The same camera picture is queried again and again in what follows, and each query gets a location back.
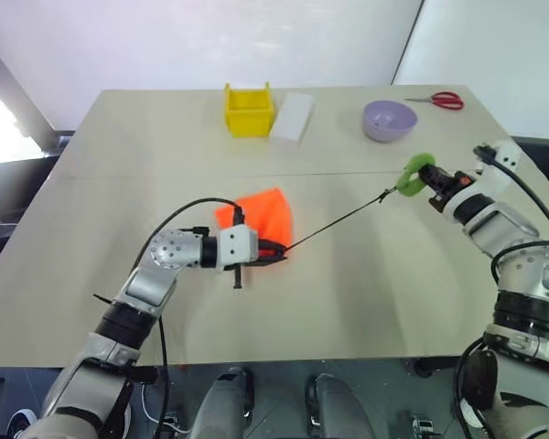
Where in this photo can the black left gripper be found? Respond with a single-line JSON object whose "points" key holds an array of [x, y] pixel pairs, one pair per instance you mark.
{"points": [[238, 279]]}

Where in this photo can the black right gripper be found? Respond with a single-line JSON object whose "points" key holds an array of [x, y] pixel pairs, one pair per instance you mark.
{"points": [[448, 179]]}

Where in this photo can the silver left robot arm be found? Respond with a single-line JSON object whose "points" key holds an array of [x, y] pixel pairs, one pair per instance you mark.
{"points": [[174, 249]]}

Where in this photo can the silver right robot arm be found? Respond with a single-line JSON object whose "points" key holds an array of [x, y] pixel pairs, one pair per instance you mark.
{"points": [[498, 224]]}

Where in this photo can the purple bowl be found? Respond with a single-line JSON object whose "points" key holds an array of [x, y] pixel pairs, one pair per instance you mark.
{"points": [[389, 130]]}

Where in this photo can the yellow plastic bin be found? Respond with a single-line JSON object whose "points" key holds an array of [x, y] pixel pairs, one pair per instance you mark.
{"points": [[249, 121]]}

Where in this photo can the white rectangular box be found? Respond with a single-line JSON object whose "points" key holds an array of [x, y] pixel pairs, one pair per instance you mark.
{"points": [[293, 116]]}

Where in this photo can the grey left robot leg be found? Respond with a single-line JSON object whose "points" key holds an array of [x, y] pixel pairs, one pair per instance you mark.
{"points": [[224, 402]]}

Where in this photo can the grey robot leg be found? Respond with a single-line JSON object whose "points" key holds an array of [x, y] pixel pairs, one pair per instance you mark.
{"points": [[336, 402], [224, 402]]}

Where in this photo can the grey right robot leg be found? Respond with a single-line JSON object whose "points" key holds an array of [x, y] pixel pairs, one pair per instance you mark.
{"points": [[336, 402]]}

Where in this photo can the black table caster wheel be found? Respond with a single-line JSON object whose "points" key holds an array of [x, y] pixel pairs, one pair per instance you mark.
{"points": [[422, 367]]}

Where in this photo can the dark grey furniture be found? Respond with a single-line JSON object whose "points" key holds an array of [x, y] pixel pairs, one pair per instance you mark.
{"points": [[9, 183]]}

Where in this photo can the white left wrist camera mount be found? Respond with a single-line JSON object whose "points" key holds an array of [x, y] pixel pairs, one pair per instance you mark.
{"points": [[238, 242]]}

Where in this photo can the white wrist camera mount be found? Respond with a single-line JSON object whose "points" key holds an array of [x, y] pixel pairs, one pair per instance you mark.
{"points": [[508, 157], [238, 242]]}

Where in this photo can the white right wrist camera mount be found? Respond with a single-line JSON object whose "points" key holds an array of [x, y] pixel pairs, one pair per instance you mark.
{"points": [[508, 157]]}

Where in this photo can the thin black wall strip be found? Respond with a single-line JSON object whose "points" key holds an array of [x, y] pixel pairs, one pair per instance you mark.
{"points": [[409, 41]]}

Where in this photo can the black slanted frame post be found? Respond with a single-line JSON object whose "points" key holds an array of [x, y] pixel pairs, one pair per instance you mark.
{"points": [[23, 99]]}

